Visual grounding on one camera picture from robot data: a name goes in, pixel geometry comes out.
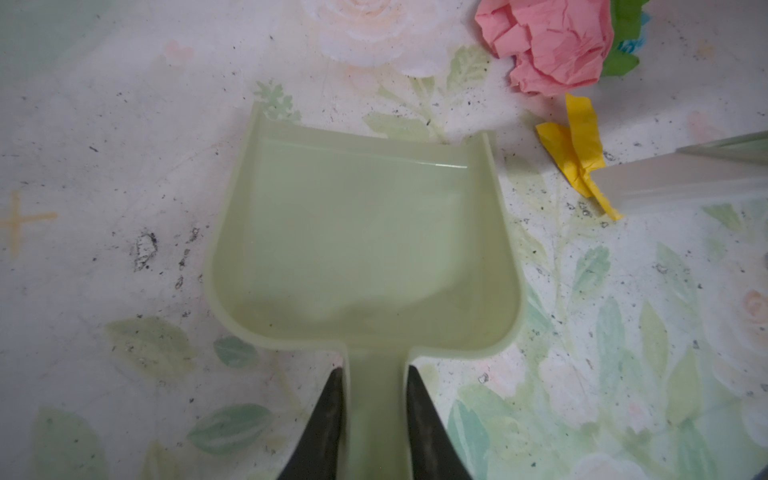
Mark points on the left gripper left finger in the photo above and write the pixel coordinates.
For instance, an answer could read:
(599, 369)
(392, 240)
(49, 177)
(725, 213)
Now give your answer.
(316, 454)

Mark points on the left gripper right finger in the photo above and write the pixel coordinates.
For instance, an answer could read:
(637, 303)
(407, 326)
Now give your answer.
(433, 456)

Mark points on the green plastic dustpan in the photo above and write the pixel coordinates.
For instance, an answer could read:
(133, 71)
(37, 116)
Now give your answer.
(382, 250)

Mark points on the green hand brush white bristles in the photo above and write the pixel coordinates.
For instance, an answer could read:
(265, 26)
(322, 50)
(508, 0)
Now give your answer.
(724, 171)

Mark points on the yellow paper scrap centre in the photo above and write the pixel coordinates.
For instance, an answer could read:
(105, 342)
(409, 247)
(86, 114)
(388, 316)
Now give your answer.
(577, 150)

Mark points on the large pink paper scrap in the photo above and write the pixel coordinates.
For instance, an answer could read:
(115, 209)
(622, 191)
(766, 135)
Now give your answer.
(556, 45)

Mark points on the green paper scrap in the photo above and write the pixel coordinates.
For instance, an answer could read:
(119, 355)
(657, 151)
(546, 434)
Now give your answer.
(628, 19)

